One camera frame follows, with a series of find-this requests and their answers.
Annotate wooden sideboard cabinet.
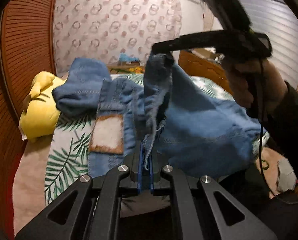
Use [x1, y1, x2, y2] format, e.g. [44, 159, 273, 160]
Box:
[178, 49, 236, 94]

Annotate person's right forearm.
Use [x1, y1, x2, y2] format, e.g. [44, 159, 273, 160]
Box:
[261, 80, 298, 183]

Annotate yellow plush toy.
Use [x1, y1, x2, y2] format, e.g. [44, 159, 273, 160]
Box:
[19, 71, 64, 143]

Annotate wooden louvred wardrobe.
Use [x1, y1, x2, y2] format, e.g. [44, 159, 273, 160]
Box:
[0, 0, 62, 240]

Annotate blue cloth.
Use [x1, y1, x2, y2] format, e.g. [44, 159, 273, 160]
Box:
[119, 53, 137, 62]

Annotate leaf print bed sheet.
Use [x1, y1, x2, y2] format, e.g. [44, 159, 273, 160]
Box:
[45, 74, 271, 205]

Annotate blue denim pants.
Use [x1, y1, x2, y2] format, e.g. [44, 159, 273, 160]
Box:
[51, 52, 267, 178]

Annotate grey window blind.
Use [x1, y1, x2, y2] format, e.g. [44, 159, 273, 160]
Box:
[235, 0, 298, 93]

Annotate sheer circle patterned curtain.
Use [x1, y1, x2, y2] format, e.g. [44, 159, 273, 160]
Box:
[52, 0, 183, 67]

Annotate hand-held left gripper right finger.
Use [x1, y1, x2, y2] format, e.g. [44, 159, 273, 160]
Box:
[149, 152, 279, 240]

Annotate beige tied curtain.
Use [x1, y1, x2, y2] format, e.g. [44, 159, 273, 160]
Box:
[201, 2, 216, 31]

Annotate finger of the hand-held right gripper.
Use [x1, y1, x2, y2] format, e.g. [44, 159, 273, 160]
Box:
[152, 30, 225, 53]
[163, 54, 176, 67]

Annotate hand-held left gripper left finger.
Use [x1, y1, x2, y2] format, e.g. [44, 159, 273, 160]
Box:
[15, 141, 142, 240]

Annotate person's right hand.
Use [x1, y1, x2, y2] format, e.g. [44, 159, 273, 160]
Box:
[223, 54, 287, 121]

